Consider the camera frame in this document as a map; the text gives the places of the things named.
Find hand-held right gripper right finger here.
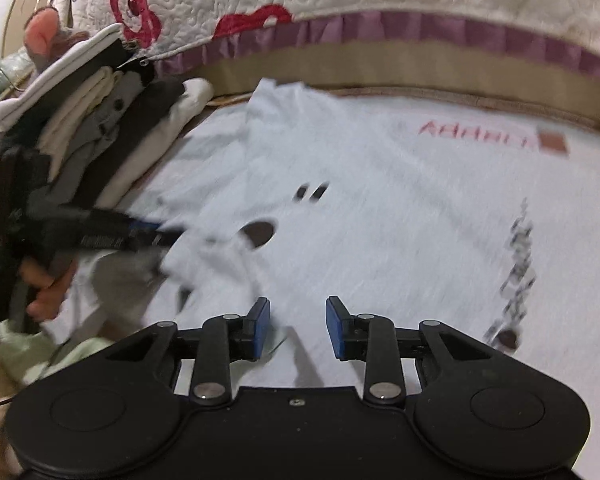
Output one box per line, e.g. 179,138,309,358
326,296,493,406

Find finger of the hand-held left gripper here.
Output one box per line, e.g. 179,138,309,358
124,217,188,253

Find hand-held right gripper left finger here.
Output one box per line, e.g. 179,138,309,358
105,297,272,407

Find light grey printed shirt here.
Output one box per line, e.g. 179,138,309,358
42,78,600,391

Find person's left hand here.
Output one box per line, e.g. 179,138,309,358
20,256,79,323

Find grey knit sweater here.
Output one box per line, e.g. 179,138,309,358
50,72,146,201

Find beige folded garment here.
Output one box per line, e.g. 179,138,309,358
40,67,126,161

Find light green cloth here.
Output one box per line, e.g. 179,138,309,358
0,320,116,386

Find grey pink plush toy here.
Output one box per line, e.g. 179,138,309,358
22,7,93,73

